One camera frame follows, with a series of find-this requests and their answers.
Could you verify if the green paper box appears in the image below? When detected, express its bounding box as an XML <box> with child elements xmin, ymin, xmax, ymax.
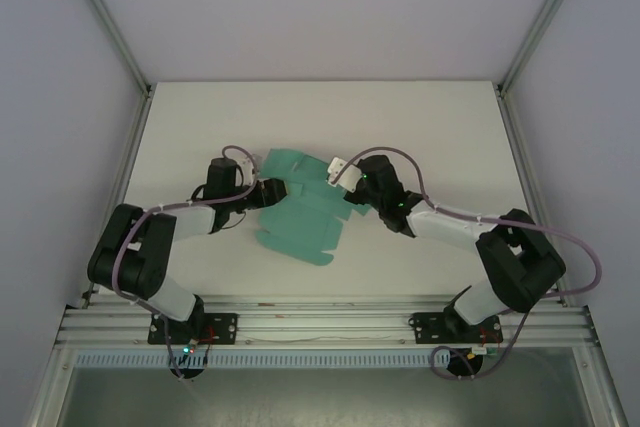
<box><xmin>252</xmin><ymin>147</ymin><xmax>374</xmax><ymax>269</ymax></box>

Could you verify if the aluminium table side rail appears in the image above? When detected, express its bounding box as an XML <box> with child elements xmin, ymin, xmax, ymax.
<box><xmin>79</xmin><ymin>84</ymin><xmax>154</xmax><ymax>308</ymax></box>
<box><xmin>494</xmin><ymin>84</ymin><xmax>571</xmax><ymax>308</ymax></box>

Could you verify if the aluminium frame post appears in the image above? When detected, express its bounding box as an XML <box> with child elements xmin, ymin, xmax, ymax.
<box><xmin>62</xmin><ymin>0</ymin><xmax>154</xmax><ymax>98</ymax></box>
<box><xmin>497</xmin><ymin>0</ymin><xmax>594</xmax><ymax>98</ymax></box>

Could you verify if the black round cable grommet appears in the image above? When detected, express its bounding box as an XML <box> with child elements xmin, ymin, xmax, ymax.
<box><xmin>446</xmin><ymin>351</ymin><xmax>481</xmax><ymax>379</ymax></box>
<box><xmin>169</xmin><ymin>364</ymin><xmax>205</xmax><ymax>381</ymax></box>

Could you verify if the grey metal sheet panel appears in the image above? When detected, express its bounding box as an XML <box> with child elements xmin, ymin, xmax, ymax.
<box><xmin>49</xmin><ymin>349</ymin><xmax>609</xmax><ymax>427</ymax></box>

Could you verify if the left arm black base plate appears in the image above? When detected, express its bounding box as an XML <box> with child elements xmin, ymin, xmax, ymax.
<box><xmin>147</xmin><ymin>313</ymin><xmax>239</xmax><ymax>346</ymax></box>

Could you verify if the slotted grey cable duct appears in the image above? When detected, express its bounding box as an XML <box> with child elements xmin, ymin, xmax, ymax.
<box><xmin>74</xmin><ymin>351</ymin><xmax>501</xmax><ymax>369</ymax></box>

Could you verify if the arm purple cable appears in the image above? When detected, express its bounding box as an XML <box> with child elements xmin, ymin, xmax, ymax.
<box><xmin>347</xmin><ymin>146</ymin><xmax>603</xmax><ymax>379</ymax></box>
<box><xmin>112</xmin><ymin>144</ymin><xmax>261</xmax><ymax>378</ymax></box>

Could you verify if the aluminium mounting rail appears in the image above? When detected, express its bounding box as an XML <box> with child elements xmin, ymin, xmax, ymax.
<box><xmin>57</xmin><ymin>296</ymin><xmax>599</xmax><ymax>348</ymax></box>

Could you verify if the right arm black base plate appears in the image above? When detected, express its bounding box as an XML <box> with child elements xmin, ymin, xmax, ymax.
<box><xmin>408</xmin><ymin>311</ymin><xmax>503</xmax><ymax>346</ymax></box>

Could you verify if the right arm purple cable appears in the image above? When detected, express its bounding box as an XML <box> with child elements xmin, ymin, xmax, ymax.
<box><xmin>347</xmin><ymin>146</ymin><xmax>603</xmax><ymax>379</ymax></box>

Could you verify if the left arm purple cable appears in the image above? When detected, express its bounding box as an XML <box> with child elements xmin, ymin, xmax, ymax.
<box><xmin>112</xmin><ymin>144</ymin><xmax>261</xmax><ymax>378</ymax></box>

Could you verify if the aluminium frame leg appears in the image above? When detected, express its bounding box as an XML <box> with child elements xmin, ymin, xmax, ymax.
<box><xmin>579</xmin><ymin>346</ymin><xmax>631</xmax><ymax>427</ymax></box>
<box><xmin>27</xmin><ymin>346</ymin><xmax>76</xmax><ymax>427</ymax></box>

